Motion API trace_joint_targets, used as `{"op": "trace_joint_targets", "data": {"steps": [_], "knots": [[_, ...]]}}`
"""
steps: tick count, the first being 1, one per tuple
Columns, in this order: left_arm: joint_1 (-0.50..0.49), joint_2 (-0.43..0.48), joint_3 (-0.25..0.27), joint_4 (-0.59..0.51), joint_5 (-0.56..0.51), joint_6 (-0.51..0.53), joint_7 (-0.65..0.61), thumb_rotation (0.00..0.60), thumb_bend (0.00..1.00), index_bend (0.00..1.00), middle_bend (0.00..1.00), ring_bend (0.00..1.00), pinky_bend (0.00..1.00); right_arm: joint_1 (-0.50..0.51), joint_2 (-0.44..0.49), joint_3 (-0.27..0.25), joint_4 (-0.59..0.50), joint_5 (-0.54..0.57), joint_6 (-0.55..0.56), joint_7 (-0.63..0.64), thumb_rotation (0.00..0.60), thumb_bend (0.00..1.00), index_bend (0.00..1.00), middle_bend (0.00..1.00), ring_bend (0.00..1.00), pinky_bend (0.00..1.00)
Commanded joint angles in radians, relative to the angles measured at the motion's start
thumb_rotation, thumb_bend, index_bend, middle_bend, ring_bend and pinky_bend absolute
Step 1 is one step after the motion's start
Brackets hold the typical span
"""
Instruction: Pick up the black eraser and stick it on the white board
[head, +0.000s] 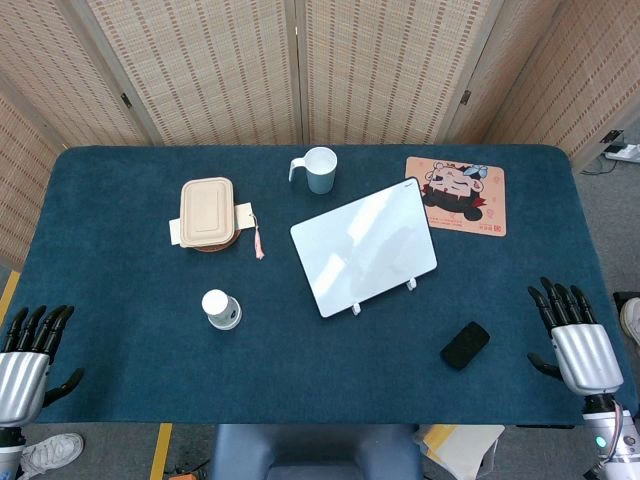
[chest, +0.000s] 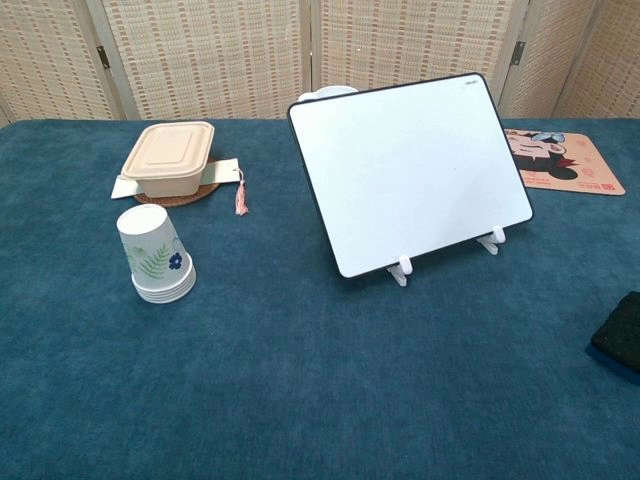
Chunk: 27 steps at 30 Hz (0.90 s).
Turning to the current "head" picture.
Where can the black metal screen hinge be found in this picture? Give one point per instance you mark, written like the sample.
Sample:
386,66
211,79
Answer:
466,97
126,99

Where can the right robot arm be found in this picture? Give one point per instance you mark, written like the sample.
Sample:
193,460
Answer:
607,440

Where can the woven bamboo folding screen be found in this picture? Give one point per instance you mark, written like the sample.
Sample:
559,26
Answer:
225,65

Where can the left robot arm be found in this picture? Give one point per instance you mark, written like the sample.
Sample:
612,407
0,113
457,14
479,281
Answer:
9,450

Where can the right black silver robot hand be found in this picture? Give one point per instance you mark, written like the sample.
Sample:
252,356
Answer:
590,357

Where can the beige lidded lunch box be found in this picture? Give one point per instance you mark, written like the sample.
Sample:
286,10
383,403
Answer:
207,210

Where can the cartoon print mouse pad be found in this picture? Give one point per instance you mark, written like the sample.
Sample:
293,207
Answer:
480,220

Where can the blue robot torso base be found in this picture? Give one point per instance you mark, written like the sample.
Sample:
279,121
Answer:
315,450

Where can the yellow paper envelope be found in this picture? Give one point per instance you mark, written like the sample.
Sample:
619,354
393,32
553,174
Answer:
455,442

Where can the white floral paper cup stack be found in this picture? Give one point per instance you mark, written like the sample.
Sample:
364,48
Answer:
220,309

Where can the white plastic table leg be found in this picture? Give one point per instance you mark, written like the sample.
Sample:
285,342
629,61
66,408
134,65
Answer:
356,309
412,284

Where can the white sneaker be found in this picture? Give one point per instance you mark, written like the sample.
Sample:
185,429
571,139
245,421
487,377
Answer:
632,317
52,452

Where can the dark blue table cloth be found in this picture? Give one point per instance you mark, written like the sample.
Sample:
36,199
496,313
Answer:
300,370

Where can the white power strip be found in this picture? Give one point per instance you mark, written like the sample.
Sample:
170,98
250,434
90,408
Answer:
625,151

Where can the small white whiteboard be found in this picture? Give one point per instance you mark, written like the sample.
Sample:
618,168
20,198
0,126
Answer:
362,247

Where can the paper bookmark with pink tassel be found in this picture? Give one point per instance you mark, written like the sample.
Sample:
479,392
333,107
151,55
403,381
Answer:
243,212

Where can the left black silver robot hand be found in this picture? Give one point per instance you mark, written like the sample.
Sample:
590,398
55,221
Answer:
22,385

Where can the brown woven round coaster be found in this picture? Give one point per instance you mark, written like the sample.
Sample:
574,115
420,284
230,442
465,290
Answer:
220,247

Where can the black felt whiteboard eraser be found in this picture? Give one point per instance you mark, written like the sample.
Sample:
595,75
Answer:
465,346

